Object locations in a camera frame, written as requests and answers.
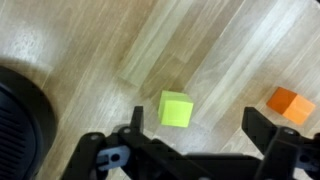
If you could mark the black Keurig coffee maker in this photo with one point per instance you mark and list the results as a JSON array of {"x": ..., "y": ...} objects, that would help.
[{"x": 20, "y": 133}]

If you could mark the yellow cube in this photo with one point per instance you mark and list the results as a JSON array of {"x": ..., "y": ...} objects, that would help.
[{"x": 175, "y": 111}]

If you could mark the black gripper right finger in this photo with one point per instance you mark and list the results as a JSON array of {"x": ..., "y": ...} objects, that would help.
[{"x": 260, "y": 128}]

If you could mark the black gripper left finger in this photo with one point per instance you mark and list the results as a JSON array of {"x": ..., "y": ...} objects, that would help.
[{"x": 137, "y": 118}]

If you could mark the orange cube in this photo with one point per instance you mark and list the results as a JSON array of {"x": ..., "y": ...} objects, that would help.
[{"x": 290, "y": 106}]

